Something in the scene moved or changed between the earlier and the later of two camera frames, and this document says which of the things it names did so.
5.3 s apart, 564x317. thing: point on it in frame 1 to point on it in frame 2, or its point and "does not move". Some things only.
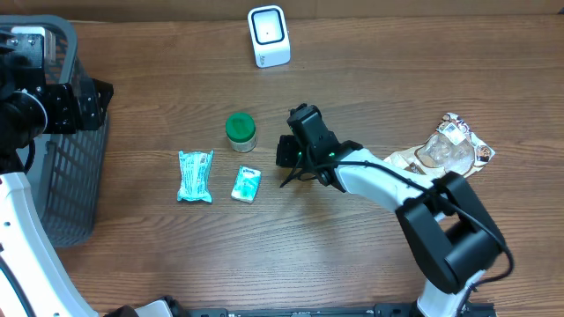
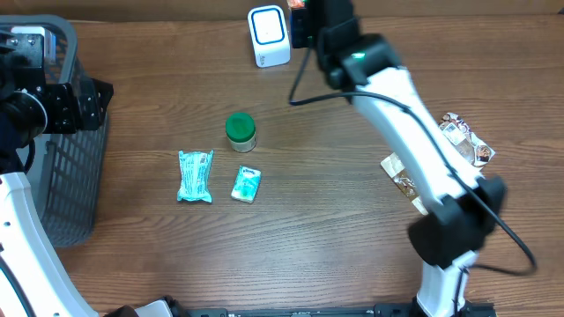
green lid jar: [241, 132] does not move
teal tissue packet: [246, 185] does not move
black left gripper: [73, 118] does not move
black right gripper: [288, 158] to [299, 40]
